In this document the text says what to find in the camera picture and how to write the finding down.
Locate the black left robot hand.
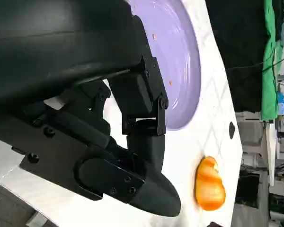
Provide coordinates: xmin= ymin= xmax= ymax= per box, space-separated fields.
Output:
xmin=0 ymin=0 xmax=182 ymax=218

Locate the lilac plate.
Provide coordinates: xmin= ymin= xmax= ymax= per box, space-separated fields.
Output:
xmin=127 ymin=0 xmax=202 ymax=131

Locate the black backdrop cloth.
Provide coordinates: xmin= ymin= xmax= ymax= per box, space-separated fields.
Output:
xmin=204 ymin=0 xmax=270 ymax=114

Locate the black table grommet hole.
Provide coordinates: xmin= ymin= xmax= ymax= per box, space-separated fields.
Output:
xmin=228 ymin=121 xmax=236 ymax=140

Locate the green cloth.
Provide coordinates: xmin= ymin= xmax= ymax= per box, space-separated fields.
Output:
xmin=261 ymin=0 xmax=284 ymax=123

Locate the blue container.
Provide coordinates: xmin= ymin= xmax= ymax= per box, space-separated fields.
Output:
xmin=277 ymin=91 xmax=284 ymax=116

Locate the thin black background cable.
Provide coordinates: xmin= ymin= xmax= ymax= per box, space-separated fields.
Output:
xmin=226 ymin=52 xmax=284 ymax=71

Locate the white post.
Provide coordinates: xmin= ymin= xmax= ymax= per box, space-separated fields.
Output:
xmin=262 ymin=122 xmax=278 ymax=187

